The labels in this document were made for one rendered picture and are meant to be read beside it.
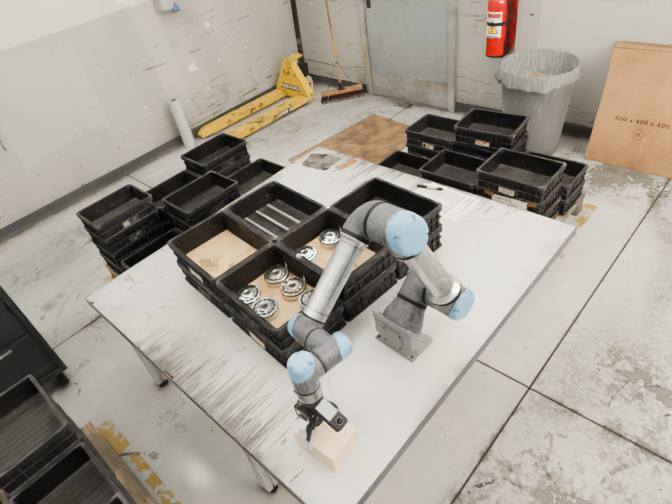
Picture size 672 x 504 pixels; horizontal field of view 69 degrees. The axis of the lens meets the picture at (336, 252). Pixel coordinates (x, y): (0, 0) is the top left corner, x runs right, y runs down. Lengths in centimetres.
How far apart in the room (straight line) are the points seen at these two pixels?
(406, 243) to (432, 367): 60
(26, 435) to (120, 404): 67
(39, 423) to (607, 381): 254
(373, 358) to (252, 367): 45
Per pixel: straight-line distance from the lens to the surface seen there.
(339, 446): 157
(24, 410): 257
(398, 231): 130
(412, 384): 175
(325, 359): 136
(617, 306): 308
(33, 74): 478
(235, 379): 189
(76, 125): 494
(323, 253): 207
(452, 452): 241
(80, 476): 236
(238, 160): 368
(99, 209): 357
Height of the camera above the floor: 214
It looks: 39 degrees down
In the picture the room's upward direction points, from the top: 11 degrees counter-clockwise
